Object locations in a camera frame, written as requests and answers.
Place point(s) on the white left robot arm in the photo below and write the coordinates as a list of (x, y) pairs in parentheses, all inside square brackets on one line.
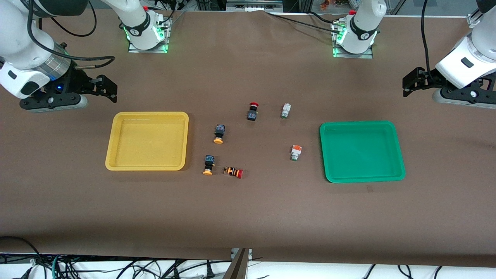
[(478, 50)]

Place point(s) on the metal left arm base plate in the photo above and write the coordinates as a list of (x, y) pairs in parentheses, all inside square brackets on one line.
[(367, 55)]

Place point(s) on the green plastic tray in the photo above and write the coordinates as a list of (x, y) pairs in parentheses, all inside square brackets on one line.
[(362, 151)]

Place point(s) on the yellow push button black body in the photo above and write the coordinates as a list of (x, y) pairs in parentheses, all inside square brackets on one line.
[(209, 166), (219, 133)]

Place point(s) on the red button orange striped body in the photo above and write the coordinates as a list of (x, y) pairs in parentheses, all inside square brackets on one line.
[(234, 171)]

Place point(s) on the metal table frame bar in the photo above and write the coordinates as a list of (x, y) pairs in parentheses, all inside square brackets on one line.
[(238, 267)]

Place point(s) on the yellow plastic tray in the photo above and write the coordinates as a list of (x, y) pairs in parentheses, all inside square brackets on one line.
[(147, 141)]

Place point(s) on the red mushroom button black body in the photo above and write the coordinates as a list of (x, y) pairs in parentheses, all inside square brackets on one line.
[(253, 112)]

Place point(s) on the green button orange-topped white body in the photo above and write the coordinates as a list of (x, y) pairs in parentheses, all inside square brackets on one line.
[(296, 152)]

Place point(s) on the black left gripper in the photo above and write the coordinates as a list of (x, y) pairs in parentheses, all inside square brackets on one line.
[(431, 78)]

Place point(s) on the brown table cloth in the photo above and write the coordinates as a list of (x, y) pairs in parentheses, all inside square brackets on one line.
[(248, 217)]

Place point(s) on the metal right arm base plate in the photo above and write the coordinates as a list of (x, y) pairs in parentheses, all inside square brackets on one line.
[(167, 37)]

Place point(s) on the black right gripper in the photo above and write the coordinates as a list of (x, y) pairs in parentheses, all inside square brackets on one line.
[(76, 83)]

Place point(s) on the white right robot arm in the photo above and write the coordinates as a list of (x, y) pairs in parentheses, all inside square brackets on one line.
[(17, 37)]

